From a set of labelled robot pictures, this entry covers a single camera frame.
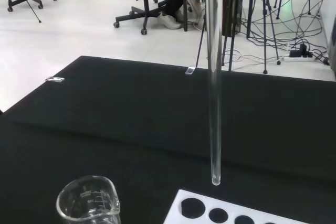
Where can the white test tube rack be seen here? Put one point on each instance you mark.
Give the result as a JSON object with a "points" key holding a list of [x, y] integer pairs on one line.
{"points": [[236, 209]]}

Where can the small clear glass beaker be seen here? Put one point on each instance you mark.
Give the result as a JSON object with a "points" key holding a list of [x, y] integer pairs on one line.
{"points": [[86, 208]]}

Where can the black tripod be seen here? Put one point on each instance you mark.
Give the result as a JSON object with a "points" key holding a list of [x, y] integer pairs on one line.
{"points": [[265, 24]]}

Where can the white power strip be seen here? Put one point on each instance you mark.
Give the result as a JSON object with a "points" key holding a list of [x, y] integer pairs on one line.
{"points": [[298, 58]]}

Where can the black computer tower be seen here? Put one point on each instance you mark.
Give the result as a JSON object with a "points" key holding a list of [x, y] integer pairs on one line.
{"points": [[232, 14]]}

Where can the person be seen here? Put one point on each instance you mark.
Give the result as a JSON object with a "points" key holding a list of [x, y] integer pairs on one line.
{"points": [[176, 1]]}

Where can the clear cloth clip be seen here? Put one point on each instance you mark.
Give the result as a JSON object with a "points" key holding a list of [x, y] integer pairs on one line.
{"points": [[55, 79], [190, 70]]}

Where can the black bench cloth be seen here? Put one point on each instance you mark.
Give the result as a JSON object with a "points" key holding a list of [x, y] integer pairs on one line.
{"points": [[131, 116]]}

